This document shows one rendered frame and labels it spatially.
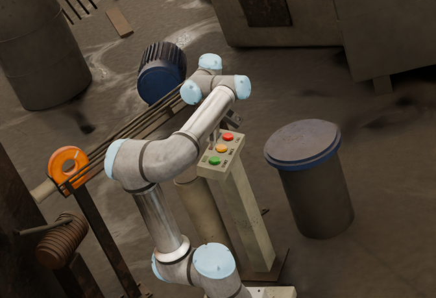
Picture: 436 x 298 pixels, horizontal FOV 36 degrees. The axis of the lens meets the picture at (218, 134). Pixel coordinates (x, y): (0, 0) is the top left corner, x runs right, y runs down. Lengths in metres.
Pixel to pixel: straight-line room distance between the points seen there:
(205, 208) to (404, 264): 0.79
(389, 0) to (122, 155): 2.01
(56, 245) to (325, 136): 1.12
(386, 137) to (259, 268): 1.00
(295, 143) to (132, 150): 1.03
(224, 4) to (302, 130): 2.00
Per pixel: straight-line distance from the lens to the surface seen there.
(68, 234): 2.63
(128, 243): 3.30
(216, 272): 2.01
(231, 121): 2.29
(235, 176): 2.52
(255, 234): 2.68
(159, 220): 1.98
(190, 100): 2.13
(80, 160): 2.61
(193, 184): 2.55
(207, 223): 2.66
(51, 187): 2.60
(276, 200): 3.17
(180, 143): 1.81
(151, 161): 1.79
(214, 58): 2.20
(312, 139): 2.71
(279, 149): 2.71
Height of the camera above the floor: 1.87
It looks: 29 degrees down
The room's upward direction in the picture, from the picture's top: 21 degrees counter-clockwise
